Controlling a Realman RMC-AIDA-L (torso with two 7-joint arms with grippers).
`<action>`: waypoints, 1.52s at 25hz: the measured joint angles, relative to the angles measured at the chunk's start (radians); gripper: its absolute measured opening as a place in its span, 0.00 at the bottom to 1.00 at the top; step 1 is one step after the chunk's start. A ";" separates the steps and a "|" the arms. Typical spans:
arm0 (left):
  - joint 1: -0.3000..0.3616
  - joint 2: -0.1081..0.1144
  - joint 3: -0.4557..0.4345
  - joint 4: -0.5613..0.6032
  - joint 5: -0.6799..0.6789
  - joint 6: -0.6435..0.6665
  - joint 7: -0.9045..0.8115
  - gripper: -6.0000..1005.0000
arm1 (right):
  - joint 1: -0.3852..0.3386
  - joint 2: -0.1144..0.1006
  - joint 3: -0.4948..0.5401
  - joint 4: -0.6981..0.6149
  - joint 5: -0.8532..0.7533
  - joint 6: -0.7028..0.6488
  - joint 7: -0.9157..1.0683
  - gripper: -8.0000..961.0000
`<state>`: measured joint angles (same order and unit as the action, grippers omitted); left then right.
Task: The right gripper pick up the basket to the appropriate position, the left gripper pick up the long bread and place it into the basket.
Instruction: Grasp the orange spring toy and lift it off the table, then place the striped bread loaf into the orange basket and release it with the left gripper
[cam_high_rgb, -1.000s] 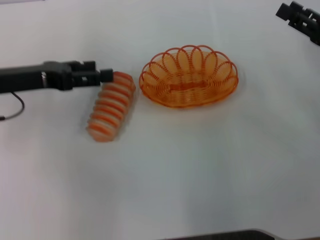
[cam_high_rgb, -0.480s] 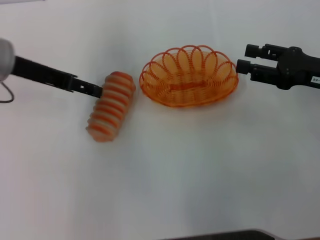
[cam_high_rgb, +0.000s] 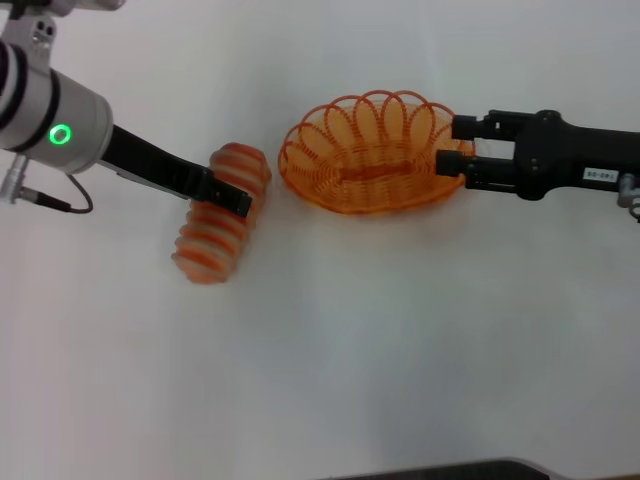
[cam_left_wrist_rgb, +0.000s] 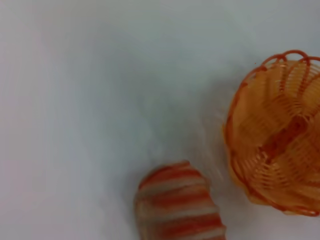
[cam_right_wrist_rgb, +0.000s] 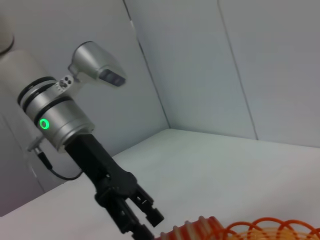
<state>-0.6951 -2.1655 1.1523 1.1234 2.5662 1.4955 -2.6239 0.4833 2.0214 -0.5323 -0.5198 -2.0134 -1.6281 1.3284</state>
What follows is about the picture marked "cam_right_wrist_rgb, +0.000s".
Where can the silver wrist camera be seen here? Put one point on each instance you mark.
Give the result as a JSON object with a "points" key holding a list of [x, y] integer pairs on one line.
{"points": [[97, 65]]}

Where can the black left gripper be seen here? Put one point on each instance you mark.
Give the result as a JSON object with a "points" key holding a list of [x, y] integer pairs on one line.
{"points": [[100, 165]]}

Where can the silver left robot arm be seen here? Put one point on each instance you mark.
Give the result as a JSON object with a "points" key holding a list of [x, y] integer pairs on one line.
{"points": [[57, 120]]}

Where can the orange white striped toy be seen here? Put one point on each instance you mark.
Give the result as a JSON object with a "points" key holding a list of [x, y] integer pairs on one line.
{"points": [[192, 228]]}

